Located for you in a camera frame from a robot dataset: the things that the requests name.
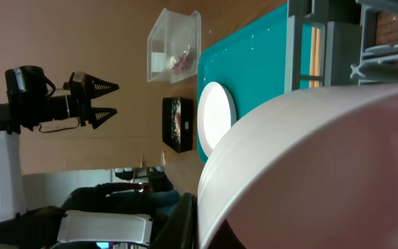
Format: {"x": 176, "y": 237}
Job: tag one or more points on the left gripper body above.
{"x": 70, "y": 101}

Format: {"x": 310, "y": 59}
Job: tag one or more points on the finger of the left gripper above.
{"x": 98, "y": 115}
{"x": 95, "y": 87}

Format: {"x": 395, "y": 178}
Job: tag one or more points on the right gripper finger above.
{"x": 179, "y": 232}

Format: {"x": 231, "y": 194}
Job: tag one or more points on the rice and peanut scraps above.
{"x": 176, "y": 120}

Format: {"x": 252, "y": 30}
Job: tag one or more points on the white tissue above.
{"x": 171, "y": 62}

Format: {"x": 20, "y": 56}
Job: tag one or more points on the red snack wrapper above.
{"x": 184, "y": 62}

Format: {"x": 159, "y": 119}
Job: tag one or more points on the large white plate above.
{"x": 216, "y": 115}

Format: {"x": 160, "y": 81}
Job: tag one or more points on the small white bowl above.
{"x": 315, "y": 168}

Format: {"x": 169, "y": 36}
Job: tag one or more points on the wooden chopstick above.
{"x": 317, "y": 56}
{"x": 313, "y": 54}

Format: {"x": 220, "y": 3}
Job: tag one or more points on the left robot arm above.
{"x": 32, "y": 101}

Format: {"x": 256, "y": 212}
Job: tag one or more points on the grey dishwasher rack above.
{"x": 349, "y": 52}

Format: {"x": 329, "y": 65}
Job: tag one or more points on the black rectangular tray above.
{"x": 186, "y": 141}

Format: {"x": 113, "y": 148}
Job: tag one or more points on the clear plastic bin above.
{"x": 171, "y": 34}

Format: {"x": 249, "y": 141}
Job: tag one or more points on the teal serving tray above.
{"x": 250, "y": 63}

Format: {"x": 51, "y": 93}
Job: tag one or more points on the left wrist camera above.
{"x": 78, "y": 76}

